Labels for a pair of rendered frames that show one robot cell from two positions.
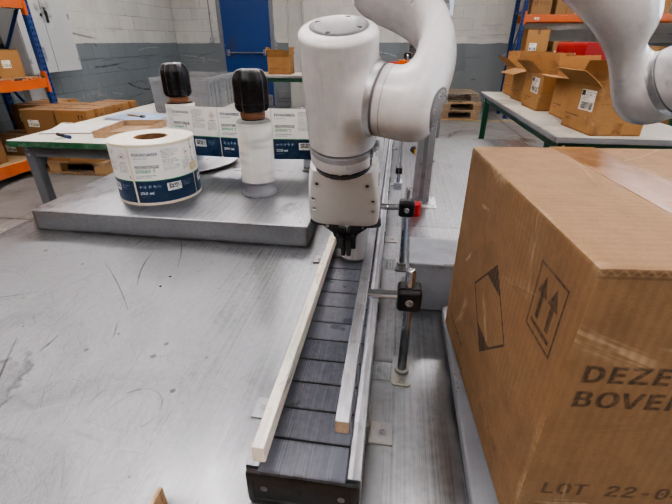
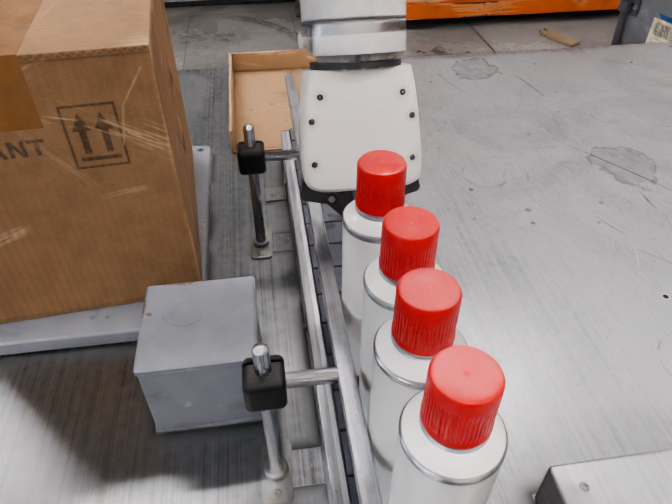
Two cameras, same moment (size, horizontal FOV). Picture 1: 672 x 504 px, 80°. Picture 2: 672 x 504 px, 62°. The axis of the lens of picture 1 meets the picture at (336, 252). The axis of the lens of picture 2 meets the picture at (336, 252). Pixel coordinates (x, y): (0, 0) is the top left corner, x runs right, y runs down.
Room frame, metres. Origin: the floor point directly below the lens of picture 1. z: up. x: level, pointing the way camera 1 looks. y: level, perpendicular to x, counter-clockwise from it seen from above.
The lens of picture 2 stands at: (0.95, -0.15, 1.28)
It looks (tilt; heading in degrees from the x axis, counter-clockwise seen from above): 41 degrees down; 163
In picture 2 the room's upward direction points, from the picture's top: straight up
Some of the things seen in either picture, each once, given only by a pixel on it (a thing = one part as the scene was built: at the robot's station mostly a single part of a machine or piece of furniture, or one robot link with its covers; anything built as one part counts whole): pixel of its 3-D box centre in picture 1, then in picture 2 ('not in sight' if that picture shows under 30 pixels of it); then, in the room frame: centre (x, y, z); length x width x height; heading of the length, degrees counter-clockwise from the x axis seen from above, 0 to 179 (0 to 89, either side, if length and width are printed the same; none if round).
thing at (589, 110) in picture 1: (610, 95); not in sight; (2.36, -1.52, 0.97); 0.51 x 0.39 x 0.37; 88
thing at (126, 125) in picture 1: (132, 128); not in sight; (2.22, 1.10, 0.82); 0.34 x 0.24 x 0.03; 178
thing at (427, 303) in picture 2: not in sight; (411, 406); (0.77, -0.05, 0.98); 0.05 x 0.05 x 0.20
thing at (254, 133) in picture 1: (254, 134); not in sight; (1.01, 0.20, 1.03); 0.09 x 0.09 x 0.30
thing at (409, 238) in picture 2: not in sight; (398, 338); (0.72, -0.04, 0.98); 0.05 x 0.05 x 0.20
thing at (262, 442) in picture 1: (340, 220); not in sight; (0.76, -0.01, 0.91); 1.07 x 0.01 x 0.02; 172
